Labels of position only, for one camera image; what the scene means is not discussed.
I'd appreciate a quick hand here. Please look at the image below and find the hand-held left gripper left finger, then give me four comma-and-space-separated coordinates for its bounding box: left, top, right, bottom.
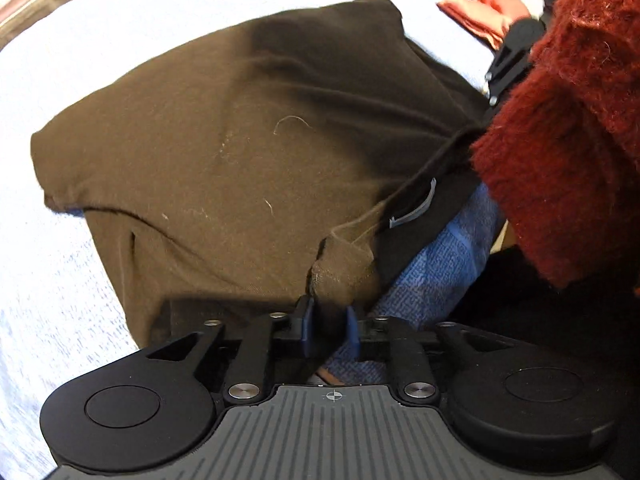
146, 296, 317, 406

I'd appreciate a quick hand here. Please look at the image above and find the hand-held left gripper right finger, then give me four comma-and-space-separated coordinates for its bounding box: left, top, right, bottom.
345, 305, 518, 405

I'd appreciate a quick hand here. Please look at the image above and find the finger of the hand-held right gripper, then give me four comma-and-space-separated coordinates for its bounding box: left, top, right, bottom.
481, 41, 534, 127

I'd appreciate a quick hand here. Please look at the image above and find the brown long-sleeved shirt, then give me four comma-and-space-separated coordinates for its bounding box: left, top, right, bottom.
30, 0, 495, 357

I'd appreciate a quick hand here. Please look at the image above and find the person's right forearm red sleeve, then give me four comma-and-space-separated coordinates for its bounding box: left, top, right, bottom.
469, 0, 640, 292

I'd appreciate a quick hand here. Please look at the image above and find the orange red cloth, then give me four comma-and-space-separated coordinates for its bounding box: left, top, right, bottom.
437, 0, 534, 52

